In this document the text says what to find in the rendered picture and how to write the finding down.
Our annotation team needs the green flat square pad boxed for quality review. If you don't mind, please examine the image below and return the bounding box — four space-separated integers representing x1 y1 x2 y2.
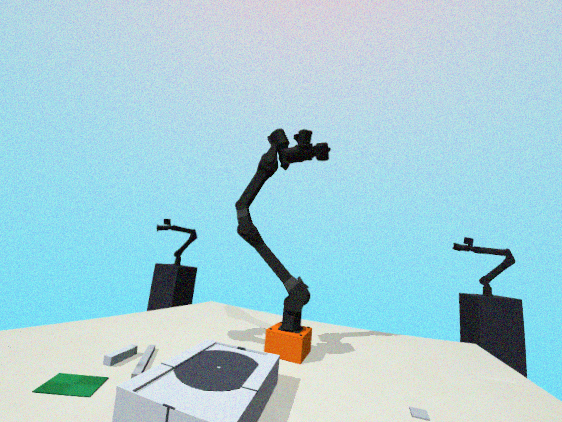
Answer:
33 373 109 397

